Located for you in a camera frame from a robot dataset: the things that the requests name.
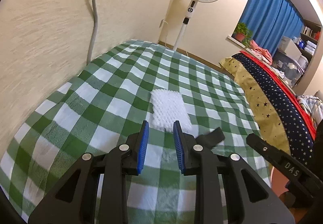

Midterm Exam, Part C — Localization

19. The white foam net pad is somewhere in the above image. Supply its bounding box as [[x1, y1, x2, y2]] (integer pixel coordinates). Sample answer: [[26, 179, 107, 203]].
[[151, 89, 192, 133]]

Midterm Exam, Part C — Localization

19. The pink plastic trash bin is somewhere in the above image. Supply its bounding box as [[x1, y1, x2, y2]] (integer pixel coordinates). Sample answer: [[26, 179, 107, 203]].
[[271, 167, 288, 197]]

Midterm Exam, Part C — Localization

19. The navy star bed cover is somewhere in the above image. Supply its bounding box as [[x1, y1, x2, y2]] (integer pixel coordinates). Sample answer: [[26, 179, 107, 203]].
[[220, 52, 316, 167]]

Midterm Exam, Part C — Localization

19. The green white checkered tablecloth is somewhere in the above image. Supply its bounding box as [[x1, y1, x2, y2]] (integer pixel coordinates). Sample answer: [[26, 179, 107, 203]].
[[1, 40, 269, 220]]

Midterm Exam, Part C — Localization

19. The red blanket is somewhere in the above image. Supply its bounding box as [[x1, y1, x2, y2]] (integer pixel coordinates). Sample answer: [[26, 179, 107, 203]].
[[233, 51, 316, 141]]

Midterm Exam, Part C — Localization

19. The striped grey quilt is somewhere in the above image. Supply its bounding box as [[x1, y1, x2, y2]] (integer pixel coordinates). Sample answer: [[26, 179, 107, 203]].
[[297, 95, 323, 129]]

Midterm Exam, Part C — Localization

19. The clear plastic storage box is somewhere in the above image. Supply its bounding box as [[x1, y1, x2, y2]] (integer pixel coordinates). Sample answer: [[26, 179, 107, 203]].
[[272, 50, 304, 87]]

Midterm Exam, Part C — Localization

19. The potted green plant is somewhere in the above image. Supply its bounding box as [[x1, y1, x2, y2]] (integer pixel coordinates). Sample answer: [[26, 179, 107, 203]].
[[233, 22, 252, 47]]

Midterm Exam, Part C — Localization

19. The pink clothes pile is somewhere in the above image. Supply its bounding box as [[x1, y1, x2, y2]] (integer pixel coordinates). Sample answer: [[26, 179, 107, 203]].
[[250, 40, 273, 65]]

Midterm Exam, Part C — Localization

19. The white box on storage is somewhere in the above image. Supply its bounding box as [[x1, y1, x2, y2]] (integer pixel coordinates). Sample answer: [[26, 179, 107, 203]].
[[278, 36, 302, 60]]

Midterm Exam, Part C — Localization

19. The wooden bookshelf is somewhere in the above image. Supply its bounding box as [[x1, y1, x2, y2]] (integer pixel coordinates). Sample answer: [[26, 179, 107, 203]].
[[294, 19, 322, 73]]

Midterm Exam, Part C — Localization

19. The blue curtain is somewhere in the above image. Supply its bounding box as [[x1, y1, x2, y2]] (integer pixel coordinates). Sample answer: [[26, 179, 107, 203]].
[[239, 0, 303, 55]]

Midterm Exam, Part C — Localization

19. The fan wall plug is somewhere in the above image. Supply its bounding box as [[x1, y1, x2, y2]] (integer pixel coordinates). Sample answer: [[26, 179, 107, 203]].
[[159, 19, 169, 28]]

